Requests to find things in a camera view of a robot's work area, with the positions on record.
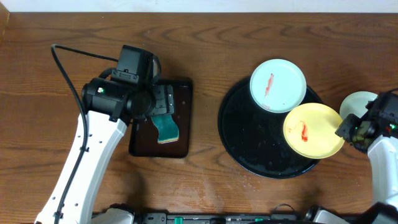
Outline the black rectangular water tray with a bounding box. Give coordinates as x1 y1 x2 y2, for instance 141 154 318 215
129 80 193 159

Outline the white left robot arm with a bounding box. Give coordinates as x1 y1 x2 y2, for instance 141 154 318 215
35 78 174 223

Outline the light green plate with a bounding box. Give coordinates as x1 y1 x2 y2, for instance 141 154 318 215
340 91 377 119

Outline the yellow plate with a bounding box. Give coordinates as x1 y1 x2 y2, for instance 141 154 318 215
283 103 345 159

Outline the green plate with red smear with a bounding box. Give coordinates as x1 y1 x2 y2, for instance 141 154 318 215
249 58 307 113

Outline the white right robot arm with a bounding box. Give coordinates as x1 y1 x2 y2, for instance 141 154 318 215
335 114 397 224

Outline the round black tray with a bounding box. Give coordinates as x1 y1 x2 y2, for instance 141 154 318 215
218 77 319 179

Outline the green and yellow sponge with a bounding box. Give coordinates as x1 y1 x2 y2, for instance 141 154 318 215
151 114 180 144

